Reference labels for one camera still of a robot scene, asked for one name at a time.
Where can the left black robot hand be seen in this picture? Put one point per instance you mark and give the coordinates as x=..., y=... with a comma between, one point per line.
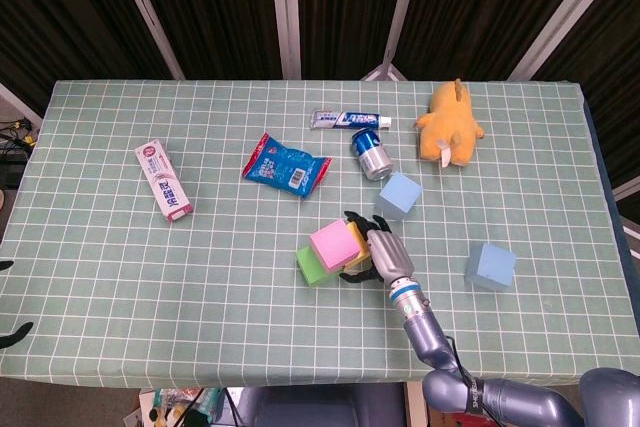
x=15, y=334

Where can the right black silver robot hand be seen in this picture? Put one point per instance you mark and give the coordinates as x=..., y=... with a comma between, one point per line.
x=392, y=257

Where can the yellow foam cube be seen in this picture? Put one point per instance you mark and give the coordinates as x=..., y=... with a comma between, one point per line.
x=361, y=259

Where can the pink foam cube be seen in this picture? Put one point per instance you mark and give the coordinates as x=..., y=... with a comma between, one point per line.
x=335, y=244

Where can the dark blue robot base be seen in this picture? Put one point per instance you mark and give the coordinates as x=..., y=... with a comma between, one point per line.
x=320, y=407

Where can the green foam cube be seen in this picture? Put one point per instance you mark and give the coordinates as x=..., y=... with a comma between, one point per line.
x=312, y=272

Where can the blue silver drink can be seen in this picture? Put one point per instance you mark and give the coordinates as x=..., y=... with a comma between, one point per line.
x=372, y=154

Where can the yellow plush toy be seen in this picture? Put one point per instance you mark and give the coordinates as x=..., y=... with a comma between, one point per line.
x=450, y=132

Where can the green checked tablecloth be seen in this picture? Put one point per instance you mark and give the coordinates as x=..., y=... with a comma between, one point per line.
x=150, y=297

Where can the blue red snack bag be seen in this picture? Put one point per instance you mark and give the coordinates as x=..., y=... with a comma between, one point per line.
x=285, y=167

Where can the blue white toothpaste tube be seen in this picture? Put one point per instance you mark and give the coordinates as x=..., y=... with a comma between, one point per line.
x=350, y=119

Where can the teal printed bag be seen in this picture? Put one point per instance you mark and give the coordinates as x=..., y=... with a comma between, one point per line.
x=200, y=404

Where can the pink white toothpaste box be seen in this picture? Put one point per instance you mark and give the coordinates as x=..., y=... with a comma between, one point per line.
x=165, y=182

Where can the white frame pole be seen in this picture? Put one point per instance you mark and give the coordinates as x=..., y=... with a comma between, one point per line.
x=286, y=22
x=400, y=12
x=15, y=99
x=562, y=12
x=627, y=191
x=146, y=12

